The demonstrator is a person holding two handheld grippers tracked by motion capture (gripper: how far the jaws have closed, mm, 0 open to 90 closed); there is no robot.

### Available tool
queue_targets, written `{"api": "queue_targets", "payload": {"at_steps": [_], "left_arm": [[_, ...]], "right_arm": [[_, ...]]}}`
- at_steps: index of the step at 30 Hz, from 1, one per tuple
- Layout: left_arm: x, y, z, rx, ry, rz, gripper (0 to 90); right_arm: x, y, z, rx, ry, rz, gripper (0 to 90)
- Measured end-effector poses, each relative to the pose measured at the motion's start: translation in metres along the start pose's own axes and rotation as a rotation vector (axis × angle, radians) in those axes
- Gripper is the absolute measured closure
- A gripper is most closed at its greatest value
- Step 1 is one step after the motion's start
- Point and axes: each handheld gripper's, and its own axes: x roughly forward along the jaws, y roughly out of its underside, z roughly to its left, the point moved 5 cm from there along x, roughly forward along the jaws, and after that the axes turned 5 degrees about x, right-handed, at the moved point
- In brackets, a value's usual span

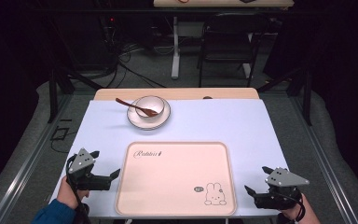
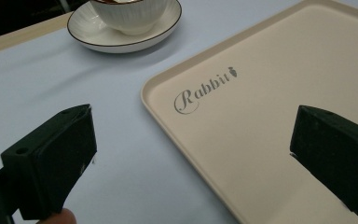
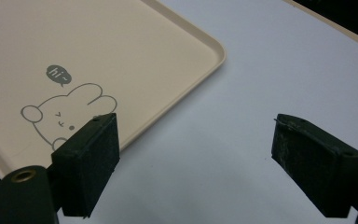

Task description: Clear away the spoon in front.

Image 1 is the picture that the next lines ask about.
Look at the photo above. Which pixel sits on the person's right hand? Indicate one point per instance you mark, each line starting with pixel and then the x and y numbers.
pixel 306 216

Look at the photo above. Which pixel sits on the white desk leg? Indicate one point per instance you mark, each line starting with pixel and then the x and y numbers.
pixel 247 67
pixel 176 53

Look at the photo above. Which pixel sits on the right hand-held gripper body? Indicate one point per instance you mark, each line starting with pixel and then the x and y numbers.
pixel 284 179

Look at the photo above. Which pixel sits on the light wooden table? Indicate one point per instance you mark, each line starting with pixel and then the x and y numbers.
pixel 180 93

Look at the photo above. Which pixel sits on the pink tray with rabbit print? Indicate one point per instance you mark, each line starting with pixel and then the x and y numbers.
pixel 175 180

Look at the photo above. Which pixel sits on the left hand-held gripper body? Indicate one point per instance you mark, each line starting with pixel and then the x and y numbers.
pixel 81 161

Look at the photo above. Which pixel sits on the white bowl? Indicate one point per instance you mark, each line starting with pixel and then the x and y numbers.
pixel 150 104

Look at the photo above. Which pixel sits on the pale lilac table cover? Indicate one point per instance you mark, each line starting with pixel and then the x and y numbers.
pixel 217 124

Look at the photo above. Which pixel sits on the black frame on floor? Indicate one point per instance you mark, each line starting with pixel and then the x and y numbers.
pixel 59 133

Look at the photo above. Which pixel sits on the aluminium floor rail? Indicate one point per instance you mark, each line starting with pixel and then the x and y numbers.
pixel 28 165
pixel 326 161

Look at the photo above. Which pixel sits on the black chair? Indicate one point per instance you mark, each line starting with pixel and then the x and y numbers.
pixel 230 40

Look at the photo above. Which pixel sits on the person's left hand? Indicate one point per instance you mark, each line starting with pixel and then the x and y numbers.
pixel 66 194

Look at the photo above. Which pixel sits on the power strip with red light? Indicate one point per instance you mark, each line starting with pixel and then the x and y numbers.
pixel 111 28

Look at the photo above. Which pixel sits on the black metal stand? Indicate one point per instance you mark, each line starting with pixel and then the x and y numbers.
pixel 54 90
pixel 306 93

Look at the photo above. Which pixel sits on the white plate with dark rim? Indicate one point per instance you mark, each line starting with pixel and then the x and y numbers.
pixel 149 123

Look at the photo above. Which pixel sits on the brown wooden spoon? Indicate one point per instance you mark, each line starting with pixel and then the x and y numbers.
pixel 130 105

